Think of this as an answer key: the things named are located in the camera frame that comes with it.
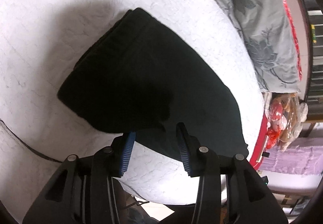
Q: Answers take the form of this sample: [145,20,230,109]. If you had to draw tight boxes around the black pants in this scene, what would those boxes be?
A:
[58,8,249,160]

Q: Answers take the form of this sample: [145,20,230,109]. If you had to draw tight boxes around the red blanket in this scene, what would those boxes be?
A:
[249,113,268,170]

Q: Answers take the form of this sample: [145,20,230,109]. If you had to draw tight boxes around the bagged plush toys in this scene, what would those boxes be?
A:
[263,92,308,152]

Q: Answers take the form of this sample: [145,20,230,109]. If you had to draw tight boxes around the white quilted bed cover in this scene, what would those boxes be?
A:
[1,0,263,222]

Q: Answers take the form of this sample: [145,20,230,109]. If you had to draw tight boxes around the grey floral pillow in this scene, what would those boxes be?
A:
[215,0,299,93]

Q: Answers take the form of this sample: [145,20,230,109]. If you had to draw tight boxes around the window with bars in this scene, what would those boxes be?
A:
[299,0,322,122]

